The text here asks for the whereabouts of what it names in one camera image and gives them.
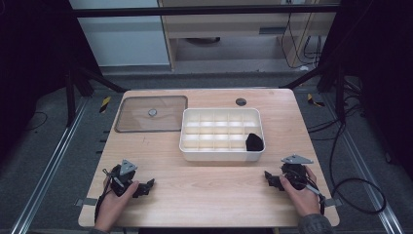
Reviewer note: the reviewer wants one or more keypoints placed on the black metal stand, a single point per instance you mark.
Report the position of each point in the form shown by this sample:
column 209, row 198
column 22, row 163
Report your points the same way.
column 340, row 94
column 69, row 97

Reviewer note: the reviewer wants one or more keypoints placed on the aluminium floor rail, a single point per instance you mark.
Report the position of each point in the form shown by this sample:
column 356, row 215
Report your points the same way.
column 363, row 162
column 48, row 165

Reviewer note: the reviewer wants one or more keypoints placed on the black sock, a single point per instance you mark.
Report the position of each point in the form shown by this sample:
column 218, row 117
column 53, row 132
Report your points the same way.
column 254, row 143

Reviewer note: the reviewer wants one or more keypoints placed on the white cabinet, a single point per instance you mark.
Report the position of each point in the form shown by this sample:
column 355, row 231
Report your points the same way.
column 123, row 35

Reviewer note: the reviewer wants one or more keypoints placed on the person's left hand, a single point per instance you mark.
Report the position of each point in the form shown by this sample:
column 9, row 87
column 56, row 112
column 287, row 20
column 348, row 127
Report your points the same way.
column 112, row 211

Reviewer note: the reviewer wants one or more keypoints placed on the grey tape strip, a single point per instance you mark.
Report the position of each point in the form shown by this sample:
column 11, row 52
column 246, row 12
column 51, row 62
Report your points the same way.
column 85, row 202
column 334, row 202

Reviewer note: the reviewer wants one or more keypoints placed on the transparent box lid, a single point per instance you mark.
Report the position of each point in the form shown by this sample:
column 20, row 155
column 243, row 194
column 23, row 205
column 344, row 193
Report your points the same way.
column 162, row 118

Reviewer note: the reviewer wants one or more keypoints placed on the person's right hand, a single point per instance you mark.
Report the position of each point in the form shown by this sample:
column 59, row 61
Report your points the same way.
column 303, row 200

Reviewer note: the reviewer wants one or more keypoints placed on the black horizontal frame bar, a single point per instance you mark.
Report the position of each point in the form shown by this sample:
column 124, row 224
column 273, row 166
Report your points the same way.
column 207, row 10

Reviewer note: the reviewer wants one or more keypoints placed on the round dark table grommet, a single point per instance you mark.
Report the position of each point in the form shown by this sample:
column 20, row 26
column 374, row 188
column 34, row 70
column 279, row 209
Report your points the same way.
column 241, row 102

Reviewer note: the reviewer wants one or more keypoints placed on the light wooden desk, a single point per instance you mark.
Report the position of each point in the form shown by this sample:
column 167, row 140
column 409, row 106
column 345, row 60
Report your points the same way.
column 227, row 24

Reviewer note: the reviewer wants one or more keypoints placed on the white divided storage box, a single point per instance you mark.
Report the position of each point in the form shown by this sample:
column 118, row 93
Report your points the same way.
column 222, row 155

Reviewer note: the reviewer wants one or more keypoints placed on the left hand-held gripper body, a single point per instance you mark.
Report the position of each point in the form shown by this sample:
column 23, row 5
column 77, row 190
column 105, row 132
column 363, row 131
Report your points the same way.
column 120, row 180

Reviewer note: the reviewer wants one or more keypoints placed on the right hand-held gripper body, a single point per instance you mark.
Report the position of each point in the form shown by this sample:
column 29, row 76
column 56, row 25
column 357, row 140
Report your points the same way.
column 295, row 175

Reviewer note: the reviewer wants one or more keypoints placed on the yellow black tape piece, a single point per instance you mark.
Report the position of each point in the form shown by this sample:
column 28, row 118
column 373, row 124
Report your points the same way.
column 105, row 104
column 314, row 100

